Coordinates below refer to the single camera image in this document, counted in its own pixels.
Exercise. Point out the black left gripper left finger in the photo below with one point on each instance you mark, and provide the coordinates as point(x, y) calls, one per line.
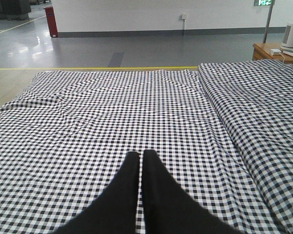
point(114, 210)

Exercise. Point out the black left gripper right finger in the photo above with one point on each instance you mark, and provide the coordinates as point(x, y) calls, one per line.
point(168, 209)

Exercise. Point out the black white checkered bedsheet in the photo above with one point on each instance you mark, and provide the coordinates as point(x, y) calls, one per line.
point(224, 132)

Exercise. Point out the wooden bedside table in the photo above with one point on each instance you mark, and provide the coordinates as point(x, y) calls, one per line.
point(262, 51)

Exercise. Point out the white power adapter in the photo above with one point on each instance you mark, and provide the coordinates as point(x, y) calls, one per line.
point(275, 52)

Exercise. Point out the red floor box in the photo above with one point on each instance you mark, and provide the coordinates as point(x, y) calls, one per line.
point(51, 21)

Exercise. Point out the green exit sign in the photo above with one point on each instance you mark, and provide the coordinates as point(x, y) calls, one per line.
point(259, 3)

